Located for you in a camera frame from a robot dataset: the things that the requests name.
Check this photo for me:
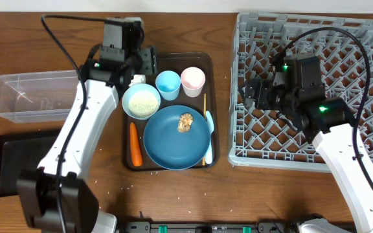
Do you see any white paper napkin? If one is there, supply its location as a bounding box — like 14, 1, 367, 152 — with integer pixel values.
129, 74, 146, 87

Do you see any light blue cup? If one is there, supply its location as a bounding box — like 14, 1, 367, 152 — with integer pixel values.
155, 71, 181, 101

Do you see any light blue rice bowl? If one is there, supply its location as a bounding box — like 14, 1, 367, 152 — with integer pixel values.
122, 83, 161, 120

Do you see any pink cup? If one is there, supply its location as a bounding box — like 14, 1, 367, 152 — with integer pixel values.
181, 67, 206, 98

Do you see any dark blue plate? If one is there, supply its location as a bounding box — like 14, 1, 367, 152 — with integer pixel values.
143, 105, 210, 170

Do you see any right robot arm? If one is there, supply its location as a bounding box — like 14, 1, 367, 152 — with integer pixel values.
239, 53, 373, 232

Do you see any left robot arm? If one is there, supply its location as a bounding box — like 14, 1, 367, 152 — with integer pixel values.
16, 17, 157, 232

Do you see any grey dishwasher rack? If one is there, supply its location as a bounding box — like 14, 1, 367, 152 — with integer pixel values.
227, 12, 373, 172

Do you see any dark brown serving tray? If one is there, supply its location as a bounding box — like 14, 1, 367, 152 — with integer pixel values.
122, 52, 220, 172

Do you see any brown food scrap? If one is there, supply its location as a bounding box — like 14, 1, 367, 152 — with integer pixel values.
177, 113, 194, 133

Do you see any light blue plastic spoon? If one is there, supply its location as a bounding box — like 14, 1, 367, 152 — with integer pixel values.
205, 111, 214, 164

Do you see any wooden chopstick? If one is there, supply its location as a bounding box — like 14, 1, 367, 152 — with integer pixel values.
202, 93, 207, 166

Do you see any orange carrot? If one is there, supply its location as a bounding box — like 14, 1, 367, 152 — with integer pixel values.
130, 122, 143, 167

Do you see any clear plastic bin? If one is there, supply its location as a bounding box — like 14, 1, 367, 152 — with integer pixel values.
0, 70, 78, 124

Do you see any black plastic bin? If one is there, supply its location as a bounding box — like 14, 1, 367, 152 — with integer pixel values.
0, 129, 60, 197

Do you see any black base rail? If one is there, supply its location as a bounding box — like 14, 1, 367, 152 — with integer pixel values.
115, 221, 299, 233

